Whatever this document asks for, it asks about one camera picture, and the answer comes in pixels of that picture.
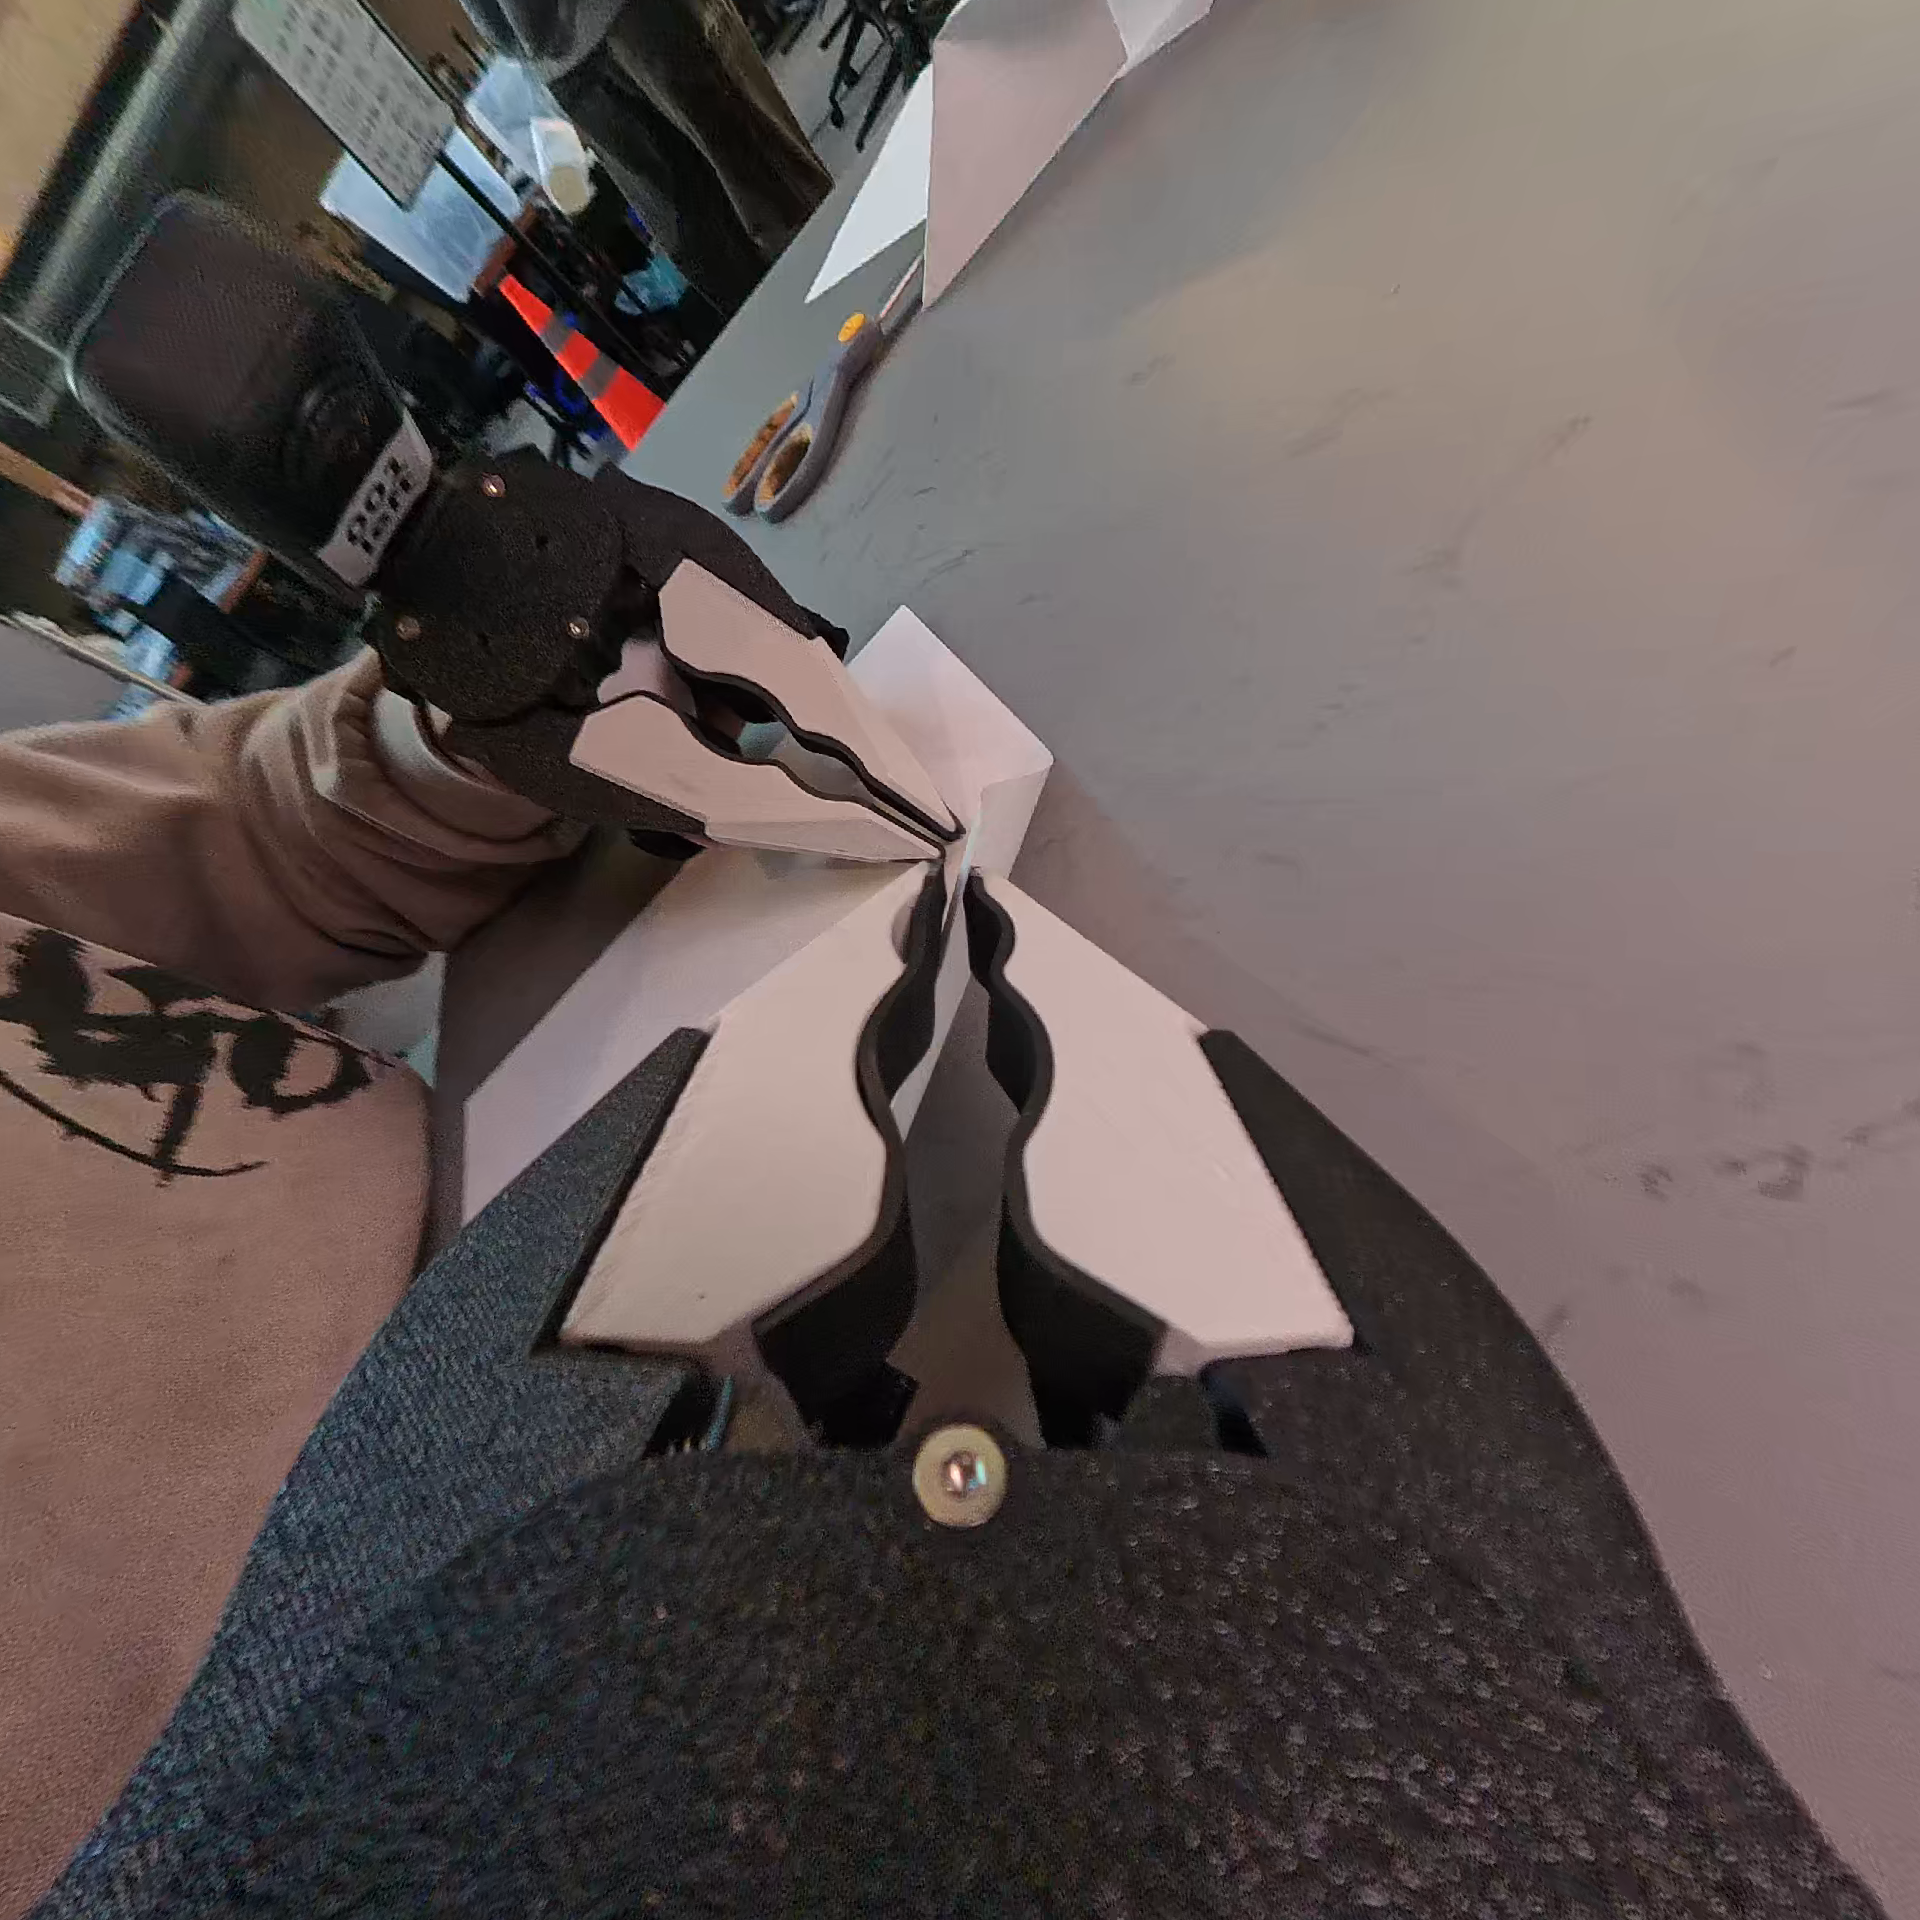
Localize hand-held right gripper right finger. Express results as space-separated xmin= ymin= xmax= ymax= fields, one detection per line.
xmin=964 ymin=871 xmax=1357 ymax=1454

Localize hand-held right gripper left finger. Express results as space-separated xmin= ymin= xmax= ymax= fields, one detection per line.
xmin=559 ymin=867 xmax=948 ymax=1449

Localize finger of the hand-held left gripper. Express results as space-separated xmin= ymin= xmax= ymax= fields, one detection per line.
xmin=656 ymin=557 xmax=966 ymax=840
xmin=566 ymin=692 xmax=946 ymax=871

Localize white paper sheet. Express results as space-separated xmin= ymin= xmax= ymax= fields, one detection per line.
xmin=805 ymin=89 xmax=940 ymax=304
xmin=462 ymin=603 xmax=1054 ymax=1220

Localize person's left forearm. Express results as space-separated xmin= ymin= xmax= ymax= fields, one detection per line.
xmin=0 ymin=652 xmax=604 ymax=1021

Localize grey desk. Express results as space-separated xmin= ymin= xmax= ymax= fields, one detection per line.
xmin=434 ymin=0 xmax=1920 ymax=1908

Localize orange traffic cone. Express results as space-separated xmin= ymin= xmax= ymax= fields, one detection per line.
xmin=494 ymin=269 xmax=667 ymax=451

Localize grey orange scissors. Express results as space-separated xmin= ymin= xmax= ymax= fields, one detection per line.
xmin=724 ymin=257 xmax=927 ymax=524

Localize black rolling cart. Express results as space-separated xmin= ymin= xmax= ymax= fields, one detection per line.
xmin=318 ymin=60 xmax=706 ymax=395

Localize white paper plane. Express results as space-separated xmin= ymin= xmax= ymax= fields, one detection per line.
xmin=918 ymin=0 xmax=1221 ymax=312

